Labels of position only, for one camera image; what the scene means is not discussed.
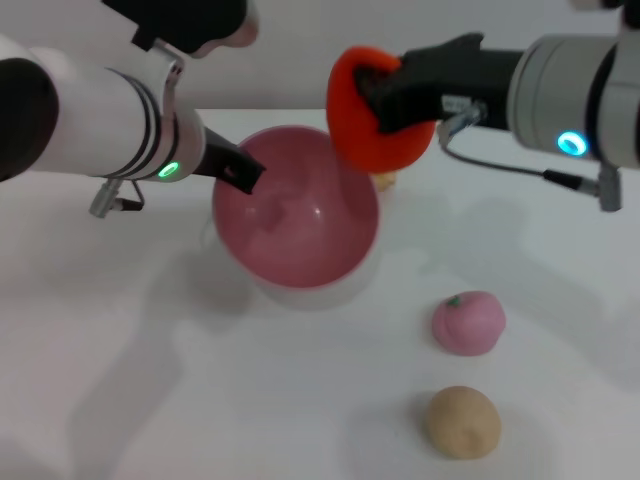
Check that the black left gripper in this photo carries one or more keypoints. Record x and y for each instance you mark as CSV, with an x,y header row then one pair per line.
x,y
215,155

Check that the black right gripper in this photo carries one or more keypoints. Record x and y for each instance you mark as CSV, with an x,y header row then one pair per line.
x,y
470,75

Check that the orange squishy toy fruit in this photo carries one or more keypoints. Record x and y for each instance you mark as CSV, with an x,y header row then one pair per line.
x,y
360,135

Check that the pink plastic bowl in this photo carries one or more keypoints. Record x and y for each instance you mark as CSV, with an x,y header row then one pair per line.
x,y
300,235

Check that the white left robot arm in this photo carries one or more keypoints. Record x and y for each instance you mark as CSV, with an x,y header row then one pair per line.
x,y
100,120

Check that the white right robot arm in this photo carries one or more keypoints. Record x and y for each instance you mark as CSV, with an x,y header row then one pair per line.
x,y
550,85

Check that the toy bread slice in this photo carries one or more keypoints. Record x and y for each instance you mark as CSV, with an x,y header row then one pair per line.
x,y
385,181

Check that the pink toy peach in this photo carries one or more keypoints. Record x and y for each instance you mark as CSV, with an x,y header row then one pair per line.
x,y
470,325

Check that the tan toy potato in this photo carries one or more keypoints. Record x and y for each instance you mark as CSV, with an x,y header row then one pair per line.
x,y
462,422

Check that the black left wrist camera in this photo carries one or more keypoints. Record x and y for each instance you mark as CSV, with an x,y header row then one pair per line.
x,y
190,22

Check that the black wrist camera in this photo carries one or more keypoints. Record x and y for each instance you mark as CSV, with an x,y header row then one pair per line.
x,y
595,4
190,22

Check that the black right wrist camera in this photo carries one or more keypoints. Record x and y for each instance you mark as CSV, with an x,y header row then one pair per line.
x,y
595,4

